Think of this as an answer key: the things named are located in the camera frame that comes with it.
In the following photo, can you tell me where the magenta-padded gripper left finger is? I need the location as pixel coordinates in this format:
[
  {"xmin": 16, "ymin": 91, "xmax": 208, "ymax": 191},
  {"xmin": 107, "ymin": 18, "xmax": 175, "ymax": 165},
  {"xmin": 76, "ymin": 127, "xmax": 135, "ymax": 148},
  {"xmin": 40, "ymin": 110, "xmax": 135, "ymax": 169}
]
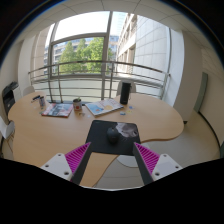
[{"xmin": 40, "ymin": 142, "xmax": 93, "ymax": 186}]

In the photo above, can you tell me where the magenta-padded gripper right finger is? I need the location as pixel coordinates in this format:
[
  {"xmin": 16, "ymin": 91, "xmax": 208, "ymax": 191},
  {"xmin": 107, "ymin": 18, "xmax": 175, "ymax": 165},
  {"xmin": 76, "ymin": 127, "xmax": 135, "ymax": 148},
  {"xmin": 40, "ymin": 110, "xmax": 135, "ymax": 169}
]
[{"xmin": 132, "ymin": 141, "xmax": 184, "ymax": 186}]

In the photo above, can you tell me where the black computer mouse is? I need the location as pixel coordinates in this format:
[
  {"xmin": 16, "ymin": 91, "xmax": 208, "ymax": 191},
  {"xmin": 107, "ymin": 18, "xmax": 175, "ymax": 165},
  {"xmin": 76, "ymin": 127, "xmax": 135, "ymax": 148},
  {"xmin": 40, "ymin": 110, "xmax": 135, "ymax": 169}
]
[{"xmin": 106, "ymin": 126, "xmax": 120, "ymax": 145}]

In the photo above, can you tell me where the black mouse pad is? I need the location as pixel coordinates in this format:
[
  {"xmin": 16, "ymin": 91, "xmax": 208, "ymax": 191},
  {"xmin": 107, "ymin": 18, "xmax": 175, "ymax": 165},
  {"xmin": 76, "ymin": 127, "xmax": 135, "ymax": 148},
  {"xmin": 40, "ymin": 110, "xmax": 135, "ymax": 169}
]
[{"xmin": 85, "ymin": 119, "xmax": 141, "ymax": 156}]

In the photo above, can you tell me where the red magazine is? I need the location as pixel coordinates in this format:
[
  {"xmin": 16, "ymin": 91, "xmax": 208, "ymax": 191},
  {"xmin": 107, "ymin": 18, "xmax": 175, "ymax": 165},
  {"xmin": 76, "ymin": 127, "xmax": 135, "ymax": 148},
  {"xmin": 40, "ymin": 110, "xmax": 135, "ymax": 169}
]
[{"xmin": 41, "ymin": 102, "xmax": 74, "ymax": 118}]

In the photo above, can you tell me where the red white plant mug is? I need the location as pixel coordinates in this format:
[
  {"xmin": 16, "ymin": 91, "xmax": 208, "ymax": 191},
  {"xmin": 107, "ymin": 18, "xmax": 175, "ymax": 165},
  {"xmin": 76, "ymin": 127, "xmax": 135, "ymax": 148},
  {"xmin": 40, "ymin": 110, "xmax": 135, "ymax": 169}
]
[{"xmin": 72, "ymin": 97, "xmax": 83, "ymax": 112}]

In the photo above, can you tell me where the light blue magazine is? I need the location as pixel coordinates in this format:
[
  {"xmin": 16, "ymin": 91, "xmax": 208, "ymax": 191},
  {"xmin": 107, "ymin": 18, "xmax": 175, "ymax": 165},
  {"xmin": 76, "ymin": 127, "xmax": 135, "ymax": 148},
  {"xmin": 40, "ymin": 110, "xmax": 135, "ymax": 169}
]
[{"xmin": 84, "ymin": 98, "xmax": 125, "ymax": 117}]

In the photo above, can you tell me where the tall black cylinder bottle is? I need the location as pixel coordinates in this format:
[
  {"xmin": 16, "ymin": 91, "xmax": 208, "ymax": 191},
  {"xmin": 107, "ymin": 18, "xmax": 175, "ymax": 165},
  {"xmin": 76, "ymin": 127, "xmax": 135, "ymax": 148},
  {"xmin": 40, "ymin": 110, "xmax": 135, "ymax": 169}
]
[{"xmin": 119, "ymin": 81, "xmax": 132, "ymax": 106}]

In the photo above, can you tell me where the black printer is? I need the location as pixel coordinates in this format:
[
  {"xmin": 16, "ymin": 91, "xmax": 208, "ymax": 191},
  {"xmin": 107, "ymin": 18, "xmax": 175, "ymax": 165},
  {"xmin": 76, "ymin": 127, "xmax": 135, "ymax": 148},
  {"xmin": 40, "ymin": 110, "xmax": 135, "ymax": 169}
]
[{"xmin": 1, "ymin": 81, "xmax": 20, "ymax": 114}]

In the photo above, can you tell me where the metal balcony railing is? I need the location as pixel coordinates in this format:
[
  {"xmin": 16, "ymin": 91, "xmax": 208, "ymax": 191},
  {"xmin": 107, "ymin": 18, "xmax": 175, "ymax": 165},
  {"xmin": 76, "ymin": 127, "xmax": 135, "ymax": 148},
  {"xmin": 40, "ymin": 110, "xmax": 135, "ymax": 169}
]
[{"xmin": 27, "ymin": 59, "xmax": 171, "ymax": 101}]

